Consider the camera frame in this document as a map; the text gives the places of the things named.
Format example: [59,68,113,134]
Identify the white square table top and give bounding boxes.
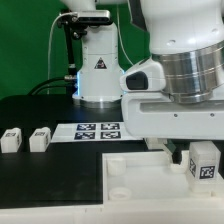
[102,151,224,202]

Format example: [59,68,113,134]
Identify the silver depth camera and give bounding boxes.
[77,10,111,26]

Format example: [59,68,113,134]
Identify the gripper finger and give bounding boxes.
[165,140,180,164]

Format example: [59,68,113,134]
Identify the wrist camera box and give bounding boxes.
[120,58,166,93]

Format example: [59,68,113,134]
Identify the white camera cable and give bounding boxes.
[46,11,78,95]

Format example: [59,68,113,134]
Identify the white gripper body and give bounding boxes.
[121,93,224,140]

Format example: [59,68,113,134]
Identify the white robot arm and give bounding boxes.
[61,0,224,140]

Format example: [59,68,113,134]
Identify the white sheet with fiducial tags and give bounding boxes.
[51,122,136,143]

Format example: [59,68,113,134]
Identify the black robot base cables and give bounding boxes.
[27,75,78,96]

